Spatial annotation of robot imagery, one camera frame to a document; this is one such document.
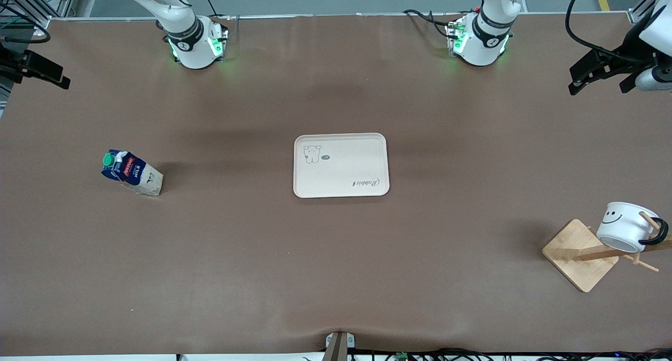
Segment blue milk carton green cap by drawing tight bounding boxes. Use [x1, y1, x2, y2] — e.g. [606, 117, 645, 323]
[101, 150, 164, 196]

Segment white smiley cup black handle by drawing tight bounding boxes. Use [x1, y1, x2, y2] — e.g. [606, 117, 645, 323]
[597, 202, 669, 254]

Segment wooden cup stand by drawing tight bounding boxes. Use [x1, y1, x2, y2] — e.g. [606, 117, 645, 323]
[542, 211, 672, 293]

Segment cream rectangular rabbit tray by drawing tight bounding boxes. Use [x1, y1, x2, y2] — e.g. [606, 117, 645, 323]
[293, 133, 390, 199]

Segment grey table edge clamp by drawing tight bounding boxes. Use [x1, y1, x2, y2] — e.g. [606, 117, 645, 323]
[324, 331, 356, 361]

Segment aluminium frame post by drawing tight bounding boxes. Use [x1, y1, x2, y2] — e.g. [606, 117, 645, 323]
[629, 0, 672, 25]

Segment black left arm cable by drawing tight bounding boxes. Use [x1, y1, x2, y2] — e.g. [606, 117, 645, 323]
[565, 0, 657, 65]

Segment aluminium frame with cables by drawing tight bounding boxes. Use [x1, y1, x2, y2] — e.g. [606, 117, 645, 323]
[0, 0, 79, 31]

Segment black cables at arm base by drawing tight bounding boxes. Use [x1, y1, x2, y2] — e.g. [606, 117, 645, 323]
[403, 8, 458, 39]

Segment thin black cable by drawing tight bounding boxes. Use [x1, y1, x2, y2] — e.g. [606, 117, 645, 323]
[197, 0, 239, 32]

